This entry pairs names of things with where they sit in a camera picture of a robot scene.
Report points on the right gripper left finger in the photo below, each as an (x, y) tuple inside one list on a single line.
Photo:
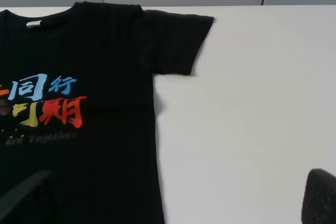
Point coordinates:
[(11, 199)]

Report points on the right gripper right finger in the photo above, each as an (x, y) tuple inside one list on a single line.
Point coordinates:
[(318, 205)]

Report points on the black printed t-shirt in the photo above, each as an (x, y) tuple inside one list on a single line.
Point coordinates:
[(77, 100)]

